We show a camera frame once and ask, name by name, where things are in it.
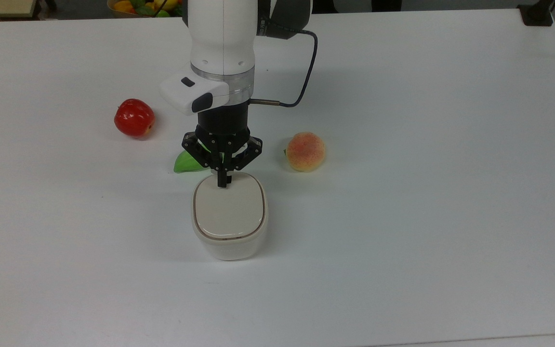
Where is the beige garbage bin lid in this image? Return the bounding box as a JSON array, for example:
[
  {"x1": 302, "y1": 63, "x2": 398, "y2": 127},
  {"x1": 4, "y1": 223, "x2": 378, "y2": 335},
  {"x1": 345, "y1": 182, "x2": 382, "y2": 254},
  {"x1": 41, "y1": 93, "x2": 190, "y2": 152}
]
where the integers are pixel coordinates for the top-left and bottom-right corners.
[{"x1": 194, "y1": 172, "x2": 265, "y2": 240}]

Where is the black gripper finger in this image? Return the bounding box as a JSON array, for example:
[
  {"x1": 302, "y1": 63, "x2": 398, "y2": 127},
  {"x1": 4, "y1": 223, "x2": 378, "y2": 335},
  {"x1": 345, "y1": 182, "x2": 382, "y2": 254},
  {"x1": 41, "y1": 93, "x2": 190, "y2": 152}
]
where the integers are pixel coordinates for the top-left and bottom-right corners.
[
  {"x1": 182, "y1": 131, "x2": 225, "y2": 188},
  {"x1": 225, "y1": 135, "x2": 263, "y2": 187}
]

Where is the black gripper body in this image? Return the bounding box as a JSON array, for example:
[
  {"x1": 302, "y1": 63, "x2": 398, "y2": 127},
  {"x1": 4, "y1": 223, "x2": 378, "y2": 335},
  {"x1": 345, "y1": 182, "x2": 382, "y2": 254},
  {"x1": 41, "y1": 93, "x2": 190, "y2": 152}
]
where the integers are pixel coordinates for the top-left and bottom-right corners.
[{"x1": 196, "y1": 101, "x2": 251, "y2": 167}]

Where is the orange pink toy peach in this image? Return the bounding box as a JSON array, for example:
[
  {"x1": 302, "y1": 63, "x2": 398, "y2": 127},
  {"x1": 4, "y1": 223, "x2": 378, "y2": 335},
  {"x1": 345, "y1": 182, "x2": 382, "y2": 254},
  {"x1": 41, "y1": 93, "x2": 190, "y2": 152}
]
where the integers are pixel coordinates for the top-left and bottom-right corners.
[{"x1": 285, "y1": 132, "x2": 327, "y2": 173}]

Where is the green toy vegetable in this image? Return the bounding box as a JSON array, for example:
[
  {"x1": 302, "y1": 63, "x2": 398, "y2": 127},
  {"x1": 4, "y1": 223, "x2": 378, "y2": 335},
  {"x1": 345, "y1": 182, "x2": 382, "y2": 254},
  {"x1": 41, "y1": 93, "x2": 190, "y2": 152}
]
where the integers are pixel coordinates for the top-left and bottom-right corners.
[{"x1": 173, "y1": 141, "x2": 211, "y2": 174}]

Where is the fruit basket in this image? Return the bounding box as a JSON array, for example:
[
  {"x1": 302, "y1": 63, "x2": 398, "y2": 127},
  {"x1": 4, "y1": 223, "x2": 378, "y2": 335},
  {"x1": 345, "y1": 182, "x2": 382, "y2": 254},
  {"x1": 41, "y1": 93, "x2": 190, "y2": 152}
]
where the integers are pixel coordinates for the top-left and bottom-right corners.
[{"x1": 107, "y1": 0, "x2": 184, "y2": 19}]

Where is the black table clamp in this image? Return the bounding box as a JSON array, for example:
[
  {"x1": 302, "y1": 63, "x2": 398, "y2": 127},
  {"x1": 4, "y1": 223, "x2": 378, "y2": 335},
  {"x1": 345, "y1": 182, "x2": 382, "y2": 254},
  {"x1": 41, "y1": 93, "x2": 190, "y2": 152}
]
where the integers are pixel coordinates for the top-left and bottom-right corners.
[{"x1": 517, "y1": 0, "x2": 555, "y2": 27}]

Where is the white garbage bin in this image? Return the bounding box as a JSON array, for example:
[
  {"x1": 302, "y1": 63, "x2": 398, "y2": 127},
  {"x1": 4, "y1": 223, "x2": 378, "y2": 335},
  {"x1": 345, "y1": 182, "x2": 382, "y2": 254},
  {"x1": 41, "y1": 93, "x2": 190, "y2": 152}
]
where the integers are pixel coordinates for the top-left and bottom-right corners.
[{"x1": 191, "y1": 172, "x2": 269, "y2": 261}]

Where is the red toy apple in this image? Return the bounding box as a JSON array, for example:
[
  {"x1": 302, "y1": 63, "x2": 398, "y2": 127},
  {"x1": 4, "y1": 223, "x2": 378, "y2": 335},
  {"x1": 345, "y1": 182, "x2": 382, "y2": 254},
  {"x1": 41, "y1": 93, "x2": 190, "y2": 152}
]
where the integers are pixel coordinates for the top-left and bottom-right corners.
[{"x1": 114, "y1": 98, "x2": 156, "y2": 139}]

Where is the dark blue robot cable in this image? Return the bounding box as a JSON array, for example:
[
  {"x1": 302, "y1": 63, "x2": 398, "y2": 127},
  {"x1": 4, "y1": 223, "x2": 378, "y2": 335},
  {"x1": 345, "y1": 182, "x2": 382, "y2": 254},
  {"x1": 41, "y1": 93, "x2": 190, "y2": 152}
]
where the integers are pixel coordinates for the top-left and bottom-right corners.
[{"x1": 250, "y1": 29, "x2": 318, "y2": 108}]

